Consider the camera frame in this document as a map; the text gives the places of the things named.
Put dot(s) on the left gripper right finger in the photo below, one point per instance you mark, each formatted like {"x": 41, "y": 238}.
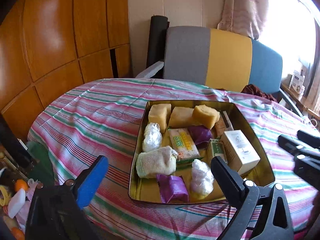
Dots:
{"x": 263, "y": 211}

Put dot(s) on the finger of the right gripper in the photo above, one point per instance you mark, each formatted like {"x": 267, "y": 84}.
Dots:
{"x": 312, "y": 140}
{"x": 296, "y": 147}

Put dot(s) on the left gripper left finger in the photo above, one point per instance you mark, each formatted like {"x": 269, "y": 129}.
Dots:
{"x": 56, "y": 211}

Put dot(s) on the white carton box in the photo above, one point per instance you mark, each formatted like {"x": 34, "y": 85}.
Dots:
{"x": 241, "y": 155}

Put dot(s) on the green small carton box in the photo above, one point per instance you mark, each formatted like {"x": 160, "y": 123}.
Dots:
{"x": 216, "y": 148}

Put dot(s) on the yellow sponge block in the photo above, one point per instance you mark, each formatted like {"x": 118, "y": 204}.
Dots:
{"x": 207, "y": 116}
{"x": 182, "y": 117}
{"x": 160, "y": 114}

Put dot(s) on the pink snack packet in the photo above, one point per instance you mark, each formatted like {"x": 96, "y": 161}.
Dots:
{"x": 183, "y": 144}

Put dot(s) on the grey towel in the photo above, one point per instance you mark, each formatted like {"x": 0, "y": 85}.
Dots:
{"x": 159, "y": 161}

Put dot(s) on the purple plastic packet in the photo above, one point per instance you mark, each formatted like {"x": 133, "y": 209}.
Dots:
{"x": 200, "y": 135}

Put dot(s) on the white plastic bag bundle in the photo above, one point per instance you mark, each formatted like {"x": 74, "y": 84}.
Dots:
{"x": 152, "y": 137}

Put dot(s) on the wooden desk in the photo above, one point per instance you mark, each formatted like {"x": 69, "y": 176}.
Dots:
{"x": 300, "y": 103}

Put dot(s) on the white product box on desk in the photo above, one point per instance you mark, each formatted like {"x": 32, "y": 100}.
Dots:
{"x": 296, "y": 83}

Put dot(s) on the dark red cloth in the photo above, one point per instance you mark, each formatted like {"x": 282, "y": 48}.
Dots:
{"x": 254, "y": 90}

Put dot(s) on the striped bed sheet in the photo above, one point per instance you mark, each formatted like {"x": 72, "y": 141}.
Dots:
{"x": 104, "y": 116}

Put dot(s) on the grey yellow blue chair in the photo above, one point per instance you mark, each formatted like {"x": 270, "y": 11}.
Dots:
{"x": 221, "y": 60}

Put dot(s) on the pink striped curtain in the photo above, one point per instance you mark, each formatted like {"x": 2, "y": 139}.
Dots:
{"x": 244, "y": 17}

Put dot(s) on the wooden wardrobe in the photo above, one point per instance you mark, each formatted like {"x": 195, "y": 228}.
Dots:
{"x": 49, "y": 47}

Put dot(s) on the black rolled mat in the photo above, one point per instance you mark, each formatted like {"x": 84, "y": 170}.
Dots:
{"x": 157, "y": 39}

